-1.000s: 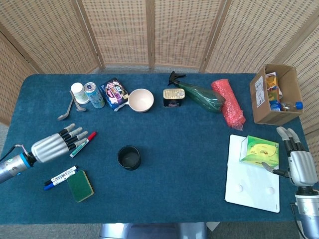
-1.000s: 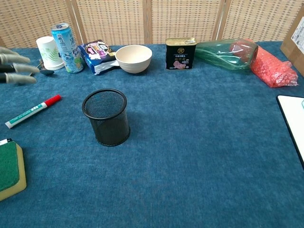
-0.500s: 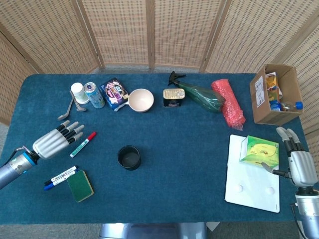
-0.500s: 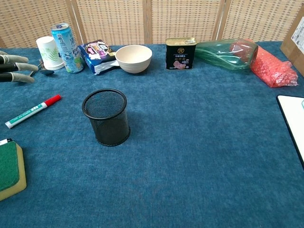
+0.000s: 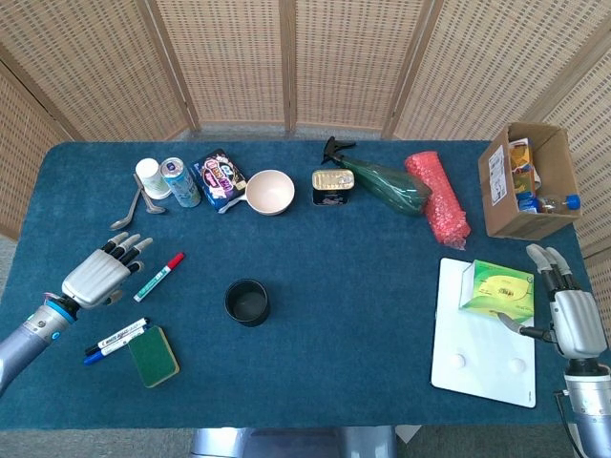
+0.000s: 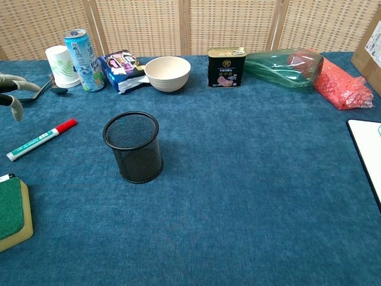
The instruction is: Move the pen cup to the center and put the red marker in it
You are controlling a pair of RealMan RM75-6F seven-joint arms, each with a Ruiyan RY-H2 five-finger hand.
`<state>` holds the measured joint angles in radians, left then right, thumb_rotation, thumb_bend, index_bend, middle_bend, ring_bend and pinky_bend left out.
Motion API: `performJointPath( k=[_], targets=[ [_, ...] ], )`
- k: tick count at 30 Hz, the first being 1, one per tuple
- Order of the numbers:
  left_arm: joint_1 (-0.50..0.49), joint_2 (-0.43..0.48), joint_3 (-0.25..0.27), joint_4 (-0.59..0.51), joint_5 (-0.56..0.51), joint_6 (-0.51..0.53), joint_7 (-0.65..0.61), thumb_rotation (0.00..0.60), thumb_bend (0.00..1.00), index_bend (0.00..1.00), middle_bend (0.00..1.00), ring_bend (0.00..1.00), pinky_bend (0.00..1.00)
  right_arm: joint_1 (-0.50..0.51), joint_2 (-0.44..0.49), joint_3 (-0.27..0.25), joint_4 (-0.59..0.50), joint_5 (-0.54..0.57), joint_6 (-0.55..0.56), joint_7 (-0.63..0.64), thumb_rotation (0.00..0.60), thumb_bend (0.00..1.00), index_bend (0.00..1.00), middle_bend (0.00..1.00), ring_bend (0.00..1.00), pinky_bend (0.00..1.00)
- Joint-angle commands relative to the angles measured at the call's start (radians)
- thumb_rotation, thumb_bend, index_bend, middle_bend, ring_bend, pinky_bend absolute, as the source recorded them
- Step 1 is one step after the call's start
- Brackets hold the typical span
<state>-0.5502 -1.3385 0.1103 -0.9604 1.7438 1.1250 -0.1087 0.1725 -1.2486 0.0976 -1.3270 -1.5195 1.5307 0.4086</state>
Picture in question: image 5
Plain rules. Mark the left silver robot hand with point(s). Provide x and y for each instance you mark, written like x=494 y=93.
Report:
x=93 y=279

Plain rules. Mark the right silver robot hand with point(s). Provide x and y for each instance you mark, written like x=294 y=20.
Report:
x=577 y=324

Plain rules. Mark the green marker with red cap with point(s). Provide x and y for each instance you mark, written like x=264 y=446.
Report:
x=157 y=278

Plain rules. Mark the black cup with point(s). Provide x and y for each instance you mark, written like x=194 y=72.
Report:
x=247 y=303

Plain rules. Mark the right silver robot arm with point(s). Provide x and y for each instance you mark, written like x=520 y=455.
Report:
x=592 y=410

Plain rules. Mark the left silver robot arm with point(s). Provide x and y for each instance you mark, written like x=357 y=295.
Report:
x=19 y=343

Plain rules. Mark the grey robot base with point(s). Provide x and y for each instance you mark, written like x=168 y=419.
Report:
x=291 y=443

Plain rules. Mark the black whiteboard marker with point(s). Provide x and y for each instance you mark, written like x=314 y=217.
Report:
x=119 y=334

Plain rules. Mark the blue whiteboard marker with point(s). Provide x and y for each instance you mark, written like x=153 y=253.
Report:
x=102 y=355

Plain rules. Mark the round white magnet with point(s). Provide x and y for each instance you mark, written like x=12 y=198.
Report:
x=459 y=361
x=518 y=365

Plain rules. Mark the long metal spoon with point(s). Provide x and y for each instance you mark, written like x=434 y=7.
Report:
x=126 y=214

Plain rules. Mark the green tissue box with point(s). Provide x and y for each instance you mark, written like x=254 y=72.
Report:
x=501 y=291

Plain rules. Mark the short metal spoon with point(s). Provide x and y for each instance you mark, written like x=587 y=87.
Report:
x=153 y=208

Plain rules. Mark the green scrubbing sponge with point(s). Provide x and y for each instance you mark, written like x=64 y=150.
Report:
x=153 y=357

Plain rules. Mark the white board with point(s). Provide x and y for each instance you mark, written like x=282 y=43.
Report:
x=482 y=358

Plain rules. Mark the white paper cup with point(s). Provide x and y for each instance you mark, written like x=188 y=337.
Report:
x=152 y=179

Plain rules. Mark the clear bottle with blue cap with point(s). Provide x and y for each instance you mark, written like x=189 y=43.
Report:
x=558 y=204

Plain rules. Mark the light blue drink can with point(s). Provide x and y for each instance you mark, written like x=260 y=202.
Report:
x=181 y=183

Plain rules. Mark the small blue packet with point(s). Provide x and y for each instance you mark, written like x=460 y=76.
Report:
x=527 y=202

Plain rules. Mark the brown cardboard box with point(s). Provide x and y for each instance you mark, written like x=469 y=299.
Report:
x=496 y=191

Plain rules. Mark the purple snack packet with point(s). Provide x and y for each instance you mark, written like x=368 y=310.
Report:
x=219 y=181

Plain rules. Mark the yellow packet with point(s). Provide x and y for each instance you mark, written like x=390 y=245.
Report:
x=522 y=167

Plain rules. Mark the red bubble wrap roll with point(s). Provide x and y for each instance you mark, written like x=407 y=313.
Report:
x=439 y=200

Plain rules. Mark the green spray bottle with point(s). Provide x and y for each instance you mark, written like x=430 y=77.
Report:
x=391 y=188

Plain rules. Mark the blue carpet table mat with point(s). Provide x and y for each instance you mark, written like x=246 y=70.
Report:
x=334 y=334

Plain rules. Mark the gold-lidded black tin can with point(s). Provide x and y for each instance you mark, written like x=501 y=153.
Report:
x=333 y=183

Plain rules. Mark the bamboo folding screen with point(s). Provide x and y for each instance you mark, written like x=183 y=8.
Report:
x=238 y=57

